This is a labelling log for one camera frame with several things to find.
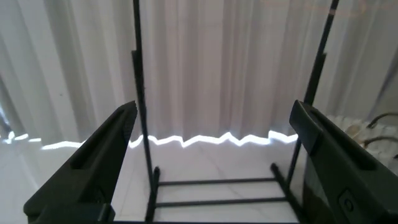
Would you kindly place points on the white curtain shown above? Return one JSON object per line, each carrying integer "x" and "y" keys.
{"x": 217, "y": 62}

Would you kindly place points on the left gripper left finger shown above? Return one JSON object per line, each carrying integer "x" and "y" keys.
{"x": 77, "y": 193}

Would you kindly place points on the white laundry basket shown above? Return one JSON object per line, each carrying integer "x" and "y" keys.
{"x": 382, "y": 152}

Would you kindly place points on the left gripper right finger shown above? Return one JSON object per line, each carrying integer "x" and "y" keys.
{"x": 373, "y": 193}

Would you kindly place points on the black clothes rack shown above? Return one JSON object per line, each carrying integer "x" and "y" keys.
{"x": 140, "y": 93}

